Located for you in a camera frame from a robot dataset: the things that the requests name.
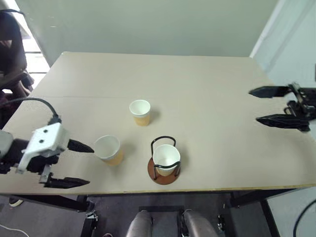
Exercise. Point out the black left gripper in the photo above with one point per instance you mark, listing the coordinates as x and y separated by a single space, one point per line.
42 163

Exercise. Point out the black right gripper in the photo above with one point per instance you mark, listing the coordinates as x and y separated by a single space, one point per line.
304 101

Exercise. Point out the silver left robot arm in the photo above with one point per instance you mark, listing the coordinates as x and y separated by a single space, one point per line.
5 143

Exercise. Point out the white and tan paper cup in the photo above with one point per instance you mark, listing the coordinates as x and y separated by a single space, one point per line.
114 159
142 119
165 154

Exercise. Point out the dark shoe with white sole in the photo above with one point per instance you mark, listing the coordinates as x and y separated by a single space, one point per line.
15 201

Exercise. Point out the grey rounded shape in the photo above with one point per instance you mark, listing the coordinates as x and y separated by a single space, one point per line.
200 224
139 223

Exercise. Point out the white side table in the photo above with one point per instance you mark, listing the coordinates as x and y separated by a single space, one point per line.
288 217

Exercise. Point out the person in dark clothes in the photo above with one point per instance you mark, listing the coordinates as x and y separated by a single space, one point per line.
11 49

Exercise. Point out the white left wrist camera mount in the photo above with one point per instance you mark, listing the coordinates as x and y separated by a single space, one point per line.
47 138

